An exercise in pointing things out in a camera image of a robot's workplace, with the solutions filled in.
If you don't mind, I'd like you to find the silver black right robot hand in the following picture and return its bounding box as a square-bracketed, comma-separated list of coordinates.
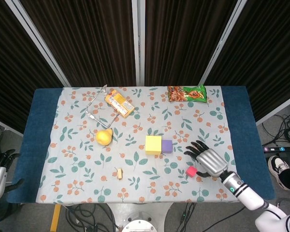
[185, 140, 229, 179]

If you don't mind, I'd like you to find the small red foam cube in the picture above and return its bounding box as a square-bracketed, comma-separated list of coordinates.
[185, 166, 198, 179]

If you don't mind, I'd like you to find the purple cube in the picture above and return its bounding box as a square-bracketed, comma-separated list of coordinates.
[161, 139, 173, 154]

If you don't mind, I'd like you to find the large yellow foam cube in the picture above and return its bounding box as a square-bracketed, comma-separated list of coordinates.
[145, 135, 163, 156]

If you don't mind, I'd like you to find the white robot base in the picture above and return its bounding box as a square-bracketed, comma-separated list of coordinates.
[122, 218, 166, 232]

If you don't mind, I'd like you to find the blue table cover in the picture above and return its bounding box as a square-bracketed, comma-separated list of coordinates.
[6, 86, 276, 205]

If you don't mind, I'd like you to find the white sneaker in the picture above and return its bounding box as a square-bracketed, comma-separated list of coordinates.
[267, 156, 290, 185]

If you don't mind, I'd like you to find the yellow bar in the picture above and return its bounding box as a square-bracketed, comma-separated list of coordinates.
[50, 204, 62, 232]

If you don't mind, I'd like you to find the black power strip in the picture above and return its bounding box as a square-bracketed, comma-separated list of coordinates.
[262, 145, 290, 153]

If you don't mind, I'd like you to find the green orange snack bag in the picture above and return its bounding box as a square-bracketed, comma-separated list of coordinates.
[167, 84, 208, 103]

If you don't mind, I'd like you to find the floral fruit print tablecloth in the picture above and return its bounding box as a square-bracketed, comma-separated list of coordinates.
[36, 86, 237, 205]

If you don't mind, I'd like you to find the yellow snack box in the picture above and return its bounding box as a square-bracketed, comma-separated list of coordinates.
[104, 88, 135, 118]

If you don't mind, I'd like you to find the yellow pear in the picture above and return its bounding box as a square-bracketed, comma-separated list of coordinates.
[95, 129, 114, 146]

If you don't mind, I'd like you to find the dark partition screen panel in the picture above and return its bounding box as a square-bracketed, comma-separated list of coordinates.
[0, 0, 71, 137]
[16, 0, 140, 87]
[137, 0, 242, 85]
[199, 0, 290, 125]

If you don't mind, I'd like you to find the black floor cable bundle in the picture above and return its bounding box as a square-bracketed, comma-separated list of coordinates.
[62, 204, 120, 232]
[262, 113, 290, 146]

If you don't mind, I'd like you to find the metal wire frame stand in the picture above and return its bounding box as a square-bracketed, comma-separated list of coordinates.
[86, 84, 120, 128]

